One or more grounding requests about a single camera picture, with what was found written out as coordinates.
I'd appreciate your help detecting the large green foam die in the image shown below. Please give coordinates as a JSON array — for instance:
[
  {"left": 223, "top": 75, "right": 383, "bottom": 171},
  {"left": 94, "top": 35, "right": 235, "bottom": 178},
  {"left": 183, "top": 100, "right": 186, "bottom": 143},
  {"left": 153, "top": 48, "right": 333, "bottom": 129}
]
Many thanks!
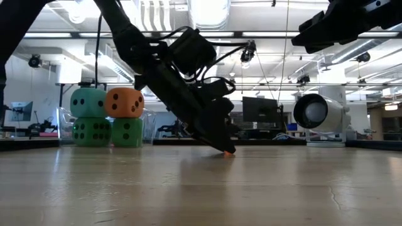
[
  {"left": 72, "top": 117, "right": 112, "bottom": 148},
  {"left": 111, "top": 117, "right": 144, "bottom": 148}
]

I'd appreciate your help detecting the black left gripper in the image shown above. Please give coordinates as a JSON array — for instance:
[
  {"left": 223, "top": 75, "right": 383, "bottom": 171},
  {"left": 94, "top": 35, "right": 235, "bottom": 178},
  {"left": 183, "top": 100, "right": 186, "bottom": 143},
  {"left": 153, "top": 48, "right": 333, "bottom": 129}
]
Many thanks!
[{"left": 134, "top": 64, "right": 237, "bottom": 155}]

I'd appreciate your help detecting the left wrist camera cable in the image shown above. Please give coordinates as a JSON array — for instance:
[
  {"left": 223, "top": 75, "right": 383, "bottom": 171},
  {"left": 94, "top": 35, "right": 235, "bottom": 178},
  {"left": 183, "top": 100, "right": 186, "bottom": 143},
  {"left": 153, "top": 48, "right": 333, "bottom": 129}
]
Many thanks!
[{"left": 150, "top": 26, "right": 257, "bottom": 83}]

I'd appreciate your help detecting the black ceiling spotlight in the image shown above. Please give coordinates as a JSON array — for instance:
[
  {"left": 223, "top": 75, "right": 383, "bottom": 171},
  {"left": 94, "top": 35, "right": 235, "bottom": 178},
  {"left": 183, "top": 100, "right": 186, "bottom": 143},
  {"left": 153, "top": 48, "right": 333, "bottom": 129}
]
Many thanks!
[
  {"left": 356, "top": 51, "right": 372, "bottom": 63},
  {"left": 28, "top": 55, "right": 42, "bottom": 69},
  {"left": 240, "top": 40, "right": 257, "bottom": 63},
  {"left": 296, "top": 73, "right": 312, "bottom": 86}
]

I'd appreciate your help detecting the slim silver ventilation duct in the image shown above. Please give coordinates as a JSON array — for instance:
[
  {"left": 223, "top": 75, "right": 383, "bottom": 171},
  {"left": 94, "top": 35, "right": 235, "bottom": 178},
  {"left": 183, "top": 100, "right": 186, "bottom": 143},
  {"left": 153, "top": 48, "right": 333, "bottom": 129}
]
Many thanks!
[{"left": 329, "top": 37, "right": 386, "bottom": 65}]

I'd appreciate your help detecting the black monitor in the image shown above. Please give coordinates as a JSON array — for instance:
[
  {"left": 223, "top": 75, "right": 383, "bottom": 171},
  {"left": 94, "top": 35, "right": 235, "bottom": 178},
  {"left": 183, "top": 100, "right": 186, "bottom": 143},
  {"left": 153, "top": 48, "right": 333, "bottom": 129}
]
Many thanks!
[{"left": 242, "top": 96, "right": 283, "bottom": 124}]

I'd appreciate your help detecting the large teal foam die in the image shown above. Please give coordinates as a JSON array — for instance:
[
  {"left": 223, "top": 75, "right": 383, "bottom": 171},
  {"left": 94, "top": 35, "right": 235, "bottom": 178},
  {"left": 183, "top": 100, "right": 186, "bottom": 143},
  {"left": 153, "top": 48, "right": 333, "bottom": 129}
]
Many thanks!
[{"left": 69, "top": 87, "right": 108, "bottom": 119}]

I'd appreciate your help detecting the large orange foam die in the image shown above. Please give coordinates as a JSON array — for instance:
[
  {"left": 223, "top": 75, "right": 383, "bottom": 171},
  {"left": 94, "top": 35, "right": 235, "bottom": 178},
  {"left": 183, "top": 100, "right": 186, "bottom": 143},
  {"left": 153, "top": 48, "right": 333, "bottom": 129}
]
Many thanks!
[{"left": 104, "top": 87, "right": 146, "bottom": 119}]

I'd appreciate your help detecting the clear plastic bin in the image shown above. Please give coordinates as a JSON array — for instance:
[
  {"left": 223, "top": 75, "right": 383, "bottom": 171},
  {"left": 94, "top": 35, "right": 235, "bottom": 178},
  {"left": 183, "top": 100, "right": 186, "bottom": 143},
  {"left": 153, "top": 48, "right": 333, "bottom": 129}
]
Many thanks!
[{"left": 57, "top": 107, "right": 157, "bottom": 147}]

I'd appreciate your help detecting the overhead frame beam with lights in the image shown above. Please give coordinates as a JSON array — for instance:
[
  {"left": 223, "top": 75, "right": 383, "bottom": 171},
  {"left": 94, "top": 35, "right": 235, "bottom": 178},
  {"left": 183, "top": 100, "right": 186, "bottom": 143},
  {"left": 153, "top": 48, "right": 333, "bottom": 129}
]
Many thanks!
[{"left": 21, "top": 30, "right": 402, "bottom": 40}]

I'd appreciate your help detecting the large silver ventilation duct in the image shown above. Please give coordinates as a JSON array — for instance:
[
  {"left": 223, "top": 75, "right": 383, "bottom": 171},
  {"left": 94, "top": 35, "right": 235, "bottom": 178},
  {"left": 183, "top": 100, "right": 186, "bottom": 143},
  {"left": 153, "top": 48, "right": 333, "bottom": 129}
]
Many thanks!
[{"left": 187, "top": 0, "right": 232, "bottom": 31}]

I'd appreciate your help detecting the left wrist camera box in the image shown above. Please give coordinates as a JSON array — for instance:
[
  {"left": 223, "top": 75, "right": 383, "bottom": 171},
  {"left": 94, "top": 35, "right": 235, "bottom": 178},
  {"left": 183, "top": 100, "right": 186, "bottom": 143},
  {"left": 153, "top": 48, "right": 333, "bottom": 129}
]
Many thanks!
[{"left": 196, "top": 77, "right": 236, "bottom": 100}]

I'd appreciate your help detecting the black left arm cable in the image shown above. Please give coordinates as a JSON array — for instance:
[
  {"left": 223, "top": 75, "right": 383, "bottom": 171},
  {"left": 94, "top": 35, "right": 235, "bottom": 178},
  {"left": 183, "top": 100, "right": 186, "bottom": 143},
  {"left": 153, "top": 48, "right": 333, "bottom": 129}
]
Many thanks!
[{"left": 94, "top": 14, "right": 103, "bottom": 89}]

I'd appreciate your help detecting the grey-screen monitor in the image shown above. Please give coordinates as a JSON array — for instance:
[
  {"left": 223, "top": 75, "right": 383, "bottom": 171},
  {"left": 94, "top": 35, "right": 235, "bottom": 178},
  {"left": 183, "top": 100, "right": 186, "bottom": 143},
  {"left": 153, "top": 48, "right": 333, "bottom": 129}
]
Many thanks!
[{"left": 11, "top": 100, "right": 34, "bottom": 122}]

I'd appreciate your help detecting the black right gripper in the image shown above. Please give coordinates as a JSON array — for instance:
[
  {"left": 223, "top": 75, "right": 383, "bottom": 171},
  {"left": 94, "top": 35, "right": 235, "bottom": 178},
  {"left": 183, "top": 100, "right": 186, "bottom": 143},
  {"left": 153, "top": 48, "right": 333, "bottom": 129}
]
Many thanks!
[{"left": 291, "top": 0, "right": 393, "bottom": 55}]

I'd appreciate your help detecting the white cylindrical camera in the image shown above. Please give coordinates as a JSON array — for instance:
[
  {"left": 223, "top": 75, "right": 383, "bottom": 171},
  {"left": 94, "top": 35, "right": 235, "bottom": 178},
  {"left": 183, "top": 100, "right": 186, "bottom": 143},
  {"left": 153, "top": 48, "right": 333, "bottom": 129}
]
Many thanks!
[{"left": 293, "top": 93, "right": 352, "bottom": 148}]

